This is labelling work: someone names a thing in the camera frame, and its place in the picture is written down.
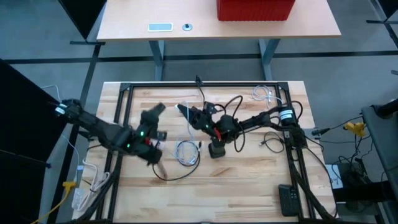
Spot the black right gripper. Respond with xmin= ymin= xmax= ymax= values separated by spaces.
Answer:
xmin=176 ymin=104 xmax=220 ymax=138

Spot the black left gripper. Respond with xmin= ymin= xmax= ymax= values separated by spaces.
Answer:
xmin=132 ymin=103 xmax=169 ymax=180

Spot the pale lilac USB cable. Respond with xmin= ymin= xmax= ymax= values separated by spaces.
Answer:
xmin=174 ymin=140 xmax=200 ymax=166

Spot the white USB cable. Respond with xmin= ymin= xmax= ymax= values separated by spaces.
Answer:
xmin=251 ymin=85 xmax=284 ymax=112

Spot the beige desk with grey legs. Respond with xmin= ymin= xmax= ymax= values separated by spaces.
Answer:
xmin=95 ymin=0 xmax=342 ymax=82

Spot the clear plastic bag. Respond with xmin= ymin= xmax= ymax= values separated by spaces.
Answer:
xmin=72 ymin=187 xmax=86 ymax=211

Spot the red plastic bin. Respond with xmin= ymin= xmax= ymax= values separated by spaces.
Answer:
xmin=216 ymin=0 xmax=297 ymax=22

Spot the large black partition panel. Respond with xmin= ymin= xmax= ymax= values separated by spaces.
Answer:
xmin=0 ymin=57 xmax=74 ymax=224

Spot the black cylindrical connector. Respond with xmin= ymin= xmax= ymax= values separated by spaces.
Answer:
xmin=312 ymin=127 xmax=332 ymax=136

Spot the white paper label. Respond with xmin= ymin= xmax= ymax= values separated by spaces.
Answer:
xmin=325 ymin=164 xmax=343 ymax=190

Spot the yellow clamp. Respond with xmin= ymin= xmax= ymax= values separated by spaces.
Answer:
xmin=343 ymin=121 xmax=367 ymax=138

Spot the black equipment base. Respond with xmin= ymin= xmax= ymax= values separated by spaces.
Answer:
xmin=325 ymin=161 xmax=398 ymax=203

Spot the grey cart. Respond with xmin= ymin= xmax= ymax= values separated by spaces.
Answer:
xmin=361 ymin=104 xmax=398 ymax=200

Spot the black pole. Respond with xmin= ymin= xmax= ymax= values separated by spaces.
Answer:
xmin=371 ymin=98 xmax=398 ymax=118

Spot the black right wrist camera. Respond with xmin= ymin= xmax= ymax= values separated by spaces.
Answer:
xmin=203 ymin=101 xmax=218 ymax=115

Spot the black tower power cord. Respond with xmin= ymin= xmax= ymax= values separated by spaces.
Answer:
xmin=194 ymin=74 xmax=208 ymax=105

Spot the black aluminium rig frame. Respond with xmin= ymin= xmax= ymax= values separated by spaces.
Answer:
xmin=93 ymin=81 xmax=315 ymax=224

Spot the white power strip cord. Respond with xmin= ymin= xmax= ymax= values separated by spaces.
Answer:
xmin=73 ymin=157 xmax=111 ymax=213

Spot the thin black USB cable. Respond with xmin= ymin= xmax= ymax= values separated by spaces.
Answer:
xmin=259 ymin=131 xmax=285 ymax=154

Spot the yellow connector with cable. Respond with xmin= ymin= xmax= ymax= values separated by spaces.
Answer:
xmin=30 ymin=181 xmax=77 ymax=224

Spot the thin white floor cable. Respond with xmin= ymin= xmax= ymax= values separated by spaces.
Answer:
xmin=41 ymin=83 xmax=81 ymax=183

